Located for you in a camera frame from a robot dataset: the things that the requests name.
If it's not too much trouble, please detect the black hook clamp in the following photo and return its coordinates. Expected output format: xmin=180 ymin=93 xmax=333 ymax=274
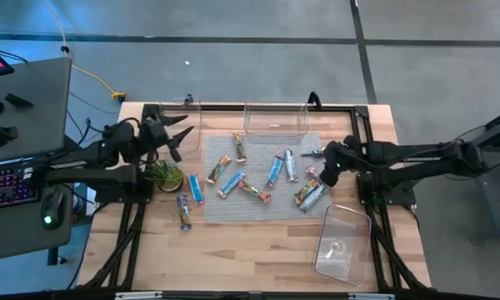
xmin=307 ymin=91 xmax=323 ymax=111

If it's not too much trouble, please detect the yellow cable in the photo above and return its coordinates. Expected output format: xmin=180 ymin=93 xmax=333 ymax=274
xmin=41 ymin=0 xmax=128 ymax=104

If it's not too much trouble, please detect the black computer mouse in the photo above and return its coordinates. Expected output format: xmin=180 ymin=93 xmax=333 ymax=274
xmin=40 ymin=191 xmax=66 ymax=231

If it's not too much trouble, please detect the black cable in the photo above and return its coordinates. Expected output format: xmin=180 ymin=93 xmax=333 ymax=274
xmin=66 ymin=90 xmax=122 ymax=116

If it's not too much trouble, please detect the black equipment stand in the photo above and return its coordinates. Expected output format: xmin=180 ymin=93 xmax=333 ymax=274
xmin=469 ymin=103 xmax=500 ymax=248

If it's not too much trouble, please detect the black plastic bracket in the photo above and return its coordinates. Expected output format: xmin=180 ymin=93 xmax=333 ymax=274
xmin=0 ymin=123 xmax=20 ymax=148
xmin=4 ymin=92 xmax=35 ymax=110

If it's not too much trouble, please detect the clear plastic bin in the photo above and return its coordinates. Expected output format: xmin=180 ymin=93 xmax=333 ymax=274
xmin=313 ymin=203 xmax=373 ymax=288
xmin=157 ymin=98 xmax=203 ymax=154
xmin=242 ymin=101 xmax=310 ymax=139

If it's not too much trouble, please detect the backlit rainbow keyboard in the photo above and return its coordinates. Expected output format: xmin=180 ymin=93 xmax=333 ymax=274
xmin=0 ymin=163 xmax=42 ymax=211

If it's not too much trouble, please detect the grey desk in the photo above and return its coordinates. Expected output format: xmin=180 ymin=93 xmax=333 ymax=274
xmin=0 ymin=157 xmax=75 ymax=264

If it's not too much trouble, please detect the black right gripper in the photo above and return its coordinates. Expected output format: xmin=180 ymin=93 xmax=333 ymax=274
xmin=300 ymin=140 xmax=352 ymax=188

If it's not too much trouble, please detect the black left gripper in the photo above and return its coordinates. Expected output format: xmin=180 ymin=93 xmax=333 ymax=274
xmin=140 ymin=114 xmax=196 ymax=153

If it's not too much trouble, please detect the green plant in black pot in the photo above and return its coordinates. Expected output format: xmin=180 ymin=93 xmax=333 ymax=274
xmin=145 ymin=159 xmax=185 ymax=193

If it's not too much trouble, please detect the orange chewy granola bar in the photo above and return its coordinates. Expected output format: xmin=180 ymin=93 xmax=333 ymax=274
xmin=232 ymin=131 xmax=248 ymax=164
xmin=205 ymin=154 xmax=232 ymax=186

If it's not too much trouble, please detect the white metal bracket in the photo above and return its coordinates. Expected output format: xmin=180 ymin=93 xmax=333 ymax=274
xmin=114 ymin=291 xmax=164 ymax=300
xmin=347 ymin=292 xmax=396 ymax=300

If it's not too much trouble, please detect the red green granola bar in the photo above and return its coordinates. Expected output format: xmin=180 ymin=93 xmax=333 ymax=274
xmin=237 ymin=179 xmax=273 ymax=205
xmin=292 ymin=178 xmax=320 ymax=206

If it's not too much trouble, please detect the grey raised desk shelf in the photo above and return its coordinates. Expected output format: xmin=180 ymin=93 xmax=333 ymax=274
xmin=0 ymin=57 xmax=73 ymax=164

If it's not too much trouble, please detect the silver blue granola bar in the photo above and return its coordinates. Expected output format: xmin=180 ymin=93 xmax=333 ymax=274
xmin=283 ymin=147 xmax=299 ymax=183
xmin=298 ymin=183 xmax=331 ymax=214

